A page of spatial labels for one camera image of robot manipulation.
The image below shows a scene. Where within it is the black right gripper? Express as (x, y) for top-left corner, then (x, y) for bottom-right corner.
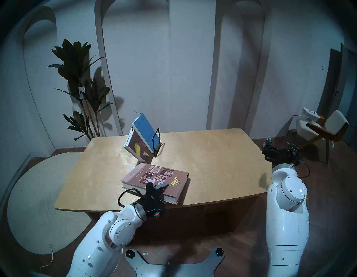
(262, 137), (301, 167)

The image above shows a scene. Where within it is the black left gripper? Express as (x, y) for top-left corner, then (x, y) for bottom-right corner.
(138, 183), (169, 219)

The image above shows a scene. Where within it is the large brown HOMES book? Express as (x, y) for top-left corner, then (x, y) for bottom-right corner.
(120, 163), (189, 205)

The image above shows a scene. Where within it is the dark book with yellow mark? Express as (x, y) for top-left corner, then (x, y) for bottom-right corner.
(124, 127), (154, 164)

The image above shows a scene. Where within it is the white plastic device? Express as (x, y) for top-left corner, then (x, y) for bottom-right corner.
(302, 108), (320, 122)

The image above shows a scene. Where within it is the wooden armchair with white cushions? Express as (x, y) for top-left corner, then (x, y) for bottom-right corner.
(291, 110), (349, 164)

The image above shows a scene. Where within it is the blue cover book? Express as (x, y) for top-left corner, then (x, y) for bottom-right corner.
(132, 112), (161, 153)

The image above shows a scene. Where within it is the wooden table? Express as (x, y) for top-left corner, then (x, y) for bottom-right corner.
(54, 128), (273, 243)

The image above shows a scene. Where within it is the grey door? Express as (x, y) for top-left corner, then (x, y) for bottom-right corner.
(318, 43), (357, 145)

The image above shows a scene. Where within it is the round cream rug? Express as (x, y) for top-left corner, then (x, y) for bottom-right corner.
(7, 152), (92, 255)

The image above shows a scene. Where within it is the dark green potted plant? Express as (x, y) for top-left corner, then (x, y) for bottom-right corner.
(47, 39), (115, 141)

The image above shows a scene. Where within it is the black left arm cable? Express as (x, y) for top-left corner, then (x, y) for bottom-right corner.
(118, 188), (143, 208)

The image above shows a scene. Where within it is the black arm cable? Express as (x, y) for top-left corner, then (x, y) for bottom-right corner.
(118, 188), (143, 208)
(296, 159), (310, 179)

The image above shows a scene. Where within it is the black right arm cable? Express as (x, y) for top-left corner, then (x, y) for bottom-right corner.
(296, 159), (310, 179)

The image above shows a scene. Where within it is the black wire bookend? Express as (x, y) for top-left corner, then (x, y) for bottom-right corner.
(152, 128), (165, 157)

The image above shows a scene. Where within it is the grey metal base plate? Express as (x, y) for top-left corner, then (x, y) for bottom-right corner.
(125, 247), (225, 277)

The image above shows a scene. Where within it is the white floor cable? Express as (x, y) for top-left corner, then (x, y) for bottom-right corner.
(40, 244), (54, 274)

